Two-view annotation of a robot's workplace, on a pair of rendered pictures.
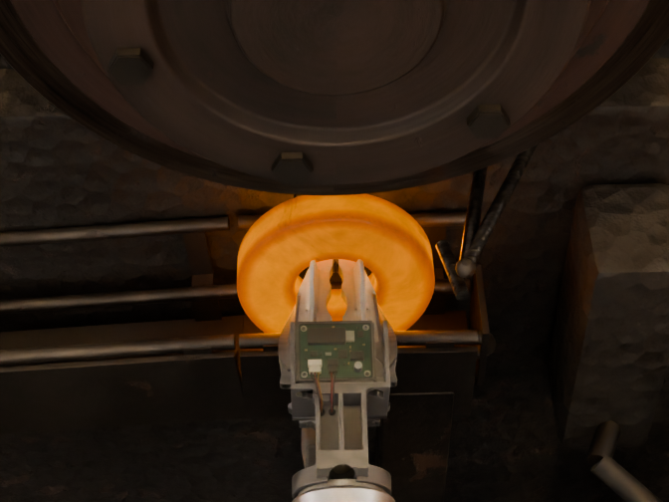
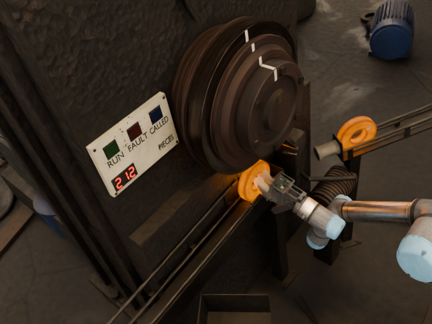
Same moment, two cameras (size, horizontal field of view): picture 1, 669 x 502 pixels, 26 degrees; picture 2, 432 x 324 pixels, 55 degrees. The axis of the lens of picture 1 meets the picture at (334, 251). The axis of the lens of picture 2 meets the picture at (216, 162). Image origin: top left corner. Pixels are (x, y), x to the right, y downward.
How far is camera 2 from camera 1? 80 cm
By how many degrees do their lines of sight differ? 28
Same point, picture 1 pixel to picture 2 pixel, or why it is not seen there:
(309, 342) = (277, 184)
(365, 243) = (260, 168)
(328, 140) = (278, 138)
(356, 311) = (268, 180)
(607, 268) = (295, 141)
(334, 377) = (287, 186)
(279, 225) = (247, 175)
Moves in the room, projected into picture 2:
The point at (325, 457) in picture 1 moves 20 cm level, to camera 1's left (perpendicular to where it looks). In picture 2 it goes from (299, 197) to (263, 238)
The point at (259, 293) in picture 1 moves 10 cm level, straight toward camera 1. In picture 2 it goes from (248, 193) to (272, 203)
